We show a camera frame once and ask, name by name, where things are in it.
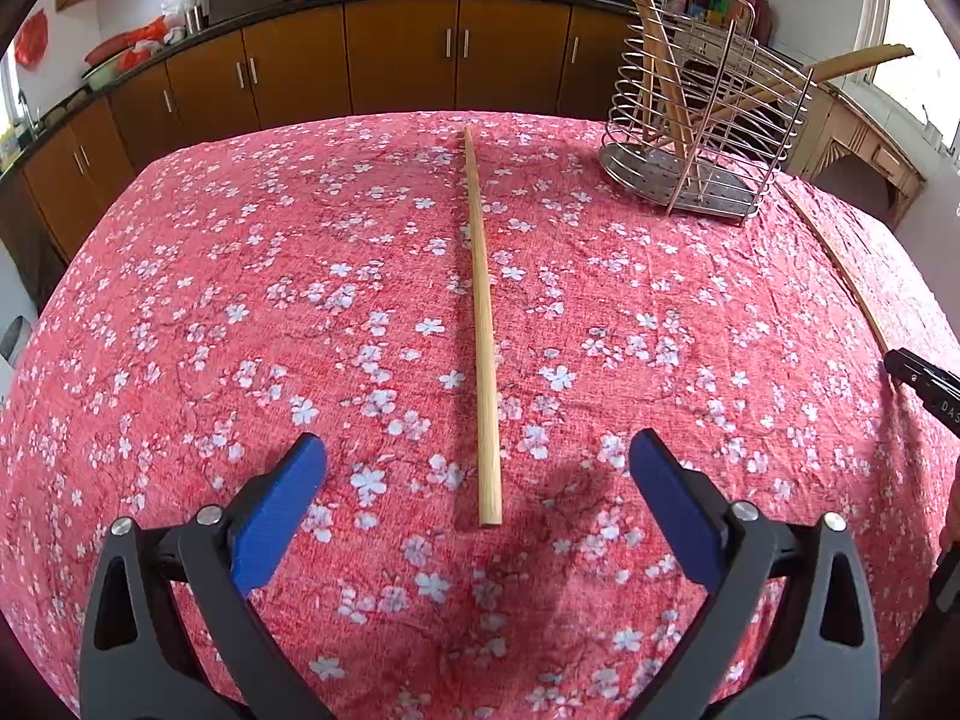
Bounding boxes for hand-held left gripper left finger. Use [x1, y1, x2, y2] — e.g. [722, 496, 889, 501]
[79, 432, 332, 720]

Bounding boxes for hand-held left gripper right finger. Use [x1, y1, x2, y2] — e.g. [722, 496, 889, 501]
[622, 429, 881, 720]

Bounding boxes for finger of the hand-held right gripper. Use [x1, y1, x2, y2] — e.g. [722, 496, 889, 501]
[883, 347, 960, 437]

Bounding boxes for metal wire chopstick holder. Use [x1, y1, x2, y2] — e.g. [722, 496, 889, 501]
[598, 0, 818, 228]

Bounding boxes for red floral tablecloth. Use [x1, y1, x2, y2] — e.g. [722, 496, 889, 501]
[0, 111, 960, 720]

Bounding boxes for beige carved side table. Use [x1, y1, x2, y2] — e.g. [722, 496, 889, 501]
[780, 81, 928, 235]

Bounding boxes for large bright window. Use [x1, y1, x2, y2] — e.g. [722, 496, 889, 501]
[861, 0, 960, 166]

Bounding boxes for wooden lower cabinets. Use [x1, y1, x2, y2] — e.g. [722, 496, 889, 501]
[0, 0, 646, 280]

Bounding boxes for red basin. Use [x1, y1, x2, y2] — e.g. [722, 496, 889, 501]
[84, 33, 152, 70]

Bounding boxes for small window by sink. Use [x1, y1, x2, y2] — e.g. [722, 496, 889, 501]
[0, 52, 20, 137]

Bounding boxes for red wall decoration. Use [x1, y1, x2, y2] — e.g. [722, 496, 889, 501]
[14, 14, 50, 69]

